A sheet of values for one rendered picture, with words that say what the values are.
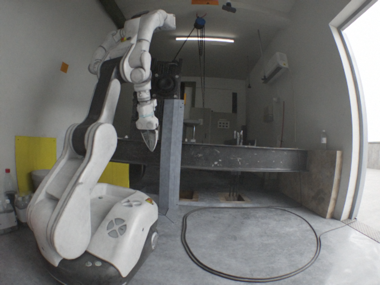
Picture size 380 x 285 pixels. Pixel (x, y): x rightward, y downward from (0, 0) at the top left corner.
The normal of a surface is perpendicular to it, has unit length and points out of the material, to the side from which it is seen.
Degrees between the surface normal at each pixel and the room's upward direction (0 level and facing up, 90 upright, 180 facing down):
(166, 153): 90
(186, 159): 90
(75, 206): 89
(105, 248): 38
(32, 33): 90
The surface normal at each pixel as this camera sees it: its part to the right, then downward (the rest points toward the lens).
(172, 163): 0.15, 0.00
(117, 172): -0.07, -0.02
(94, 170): 0.98, 0.04
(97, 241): -0.08, -0.81
